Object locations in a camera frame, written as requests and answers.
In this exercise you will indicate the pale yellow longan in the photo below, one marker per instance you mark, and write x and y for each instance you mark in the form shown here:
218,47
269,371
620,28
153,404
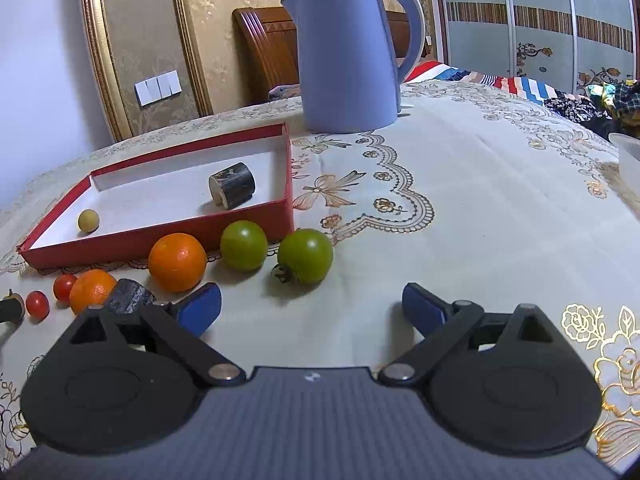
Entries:
88,220

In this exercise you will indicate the white plastic container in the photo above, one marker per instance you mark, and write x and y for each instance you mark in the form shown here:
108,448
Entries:
627,165

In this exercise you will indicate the red cardboard box tray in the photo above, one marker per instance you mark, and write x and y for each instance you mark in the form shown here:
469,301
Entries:
150,195

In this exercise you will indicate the pile of clothes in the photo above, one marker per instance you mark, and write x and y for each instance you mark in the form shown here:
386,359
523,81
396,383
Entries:
620,100

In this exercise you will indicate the wooden bed headboard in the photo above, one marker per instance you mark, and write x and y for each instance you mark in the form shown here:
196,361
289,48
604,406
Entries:
265,50

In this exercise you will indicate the gold wall frame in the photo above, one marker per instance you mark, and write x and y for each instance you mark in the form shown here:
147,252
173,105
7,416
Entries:
95,20

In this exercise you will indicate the dark sugarcane piece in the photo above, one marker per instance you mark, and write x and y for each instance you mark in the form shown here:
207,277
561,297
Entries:
127,297
237,185

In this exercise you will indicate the patterned pillow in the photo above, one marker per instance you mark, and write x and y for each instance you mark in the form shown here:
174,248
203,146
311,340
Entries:
285,93

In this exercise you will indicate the floral sliding wardrobe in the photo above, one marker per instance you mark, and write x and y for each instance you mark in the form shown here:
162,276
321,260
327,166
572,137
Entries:
540,20

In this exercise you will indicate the green tomato with stem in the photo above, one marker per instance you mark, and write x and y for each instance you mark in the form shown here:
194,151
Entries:
306,255

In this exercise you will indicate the brown longan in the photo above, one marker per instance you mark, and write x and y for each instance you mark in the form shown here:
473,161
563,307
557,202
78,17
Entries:
12,308

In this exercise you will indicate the small orange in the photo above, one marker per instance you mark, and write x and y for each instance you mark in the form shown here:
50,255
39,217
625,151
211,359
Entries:
90,287

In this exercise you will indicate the large orange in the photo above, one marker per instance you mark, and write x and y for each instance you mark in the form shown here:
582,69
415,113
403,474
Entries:
177,262

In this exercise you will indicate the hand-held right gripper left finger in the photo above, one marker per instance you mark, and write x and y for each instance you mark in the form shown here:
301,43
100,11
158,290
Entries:
200,307

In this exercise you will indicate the red cherry tomato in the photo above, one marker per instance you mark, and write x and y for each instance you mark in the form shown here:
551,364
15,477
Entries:
37,305
64,287

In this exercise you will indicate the white light switch panel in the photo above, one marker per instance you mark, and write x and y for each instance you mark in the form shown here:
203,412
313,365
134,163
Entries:
157,88

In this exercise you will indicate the blue electric kettle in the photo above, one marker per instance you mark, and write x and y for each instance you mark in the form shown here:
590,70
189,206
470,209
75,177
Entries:
345,60

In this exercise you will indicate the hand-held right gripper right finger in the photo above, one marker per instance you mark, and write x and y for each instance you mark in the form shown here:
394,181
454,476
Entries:
425,310

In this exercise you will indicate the striped colourful blanket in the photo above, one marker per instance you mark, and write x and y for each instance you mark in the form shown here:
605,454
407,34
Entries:
525,87

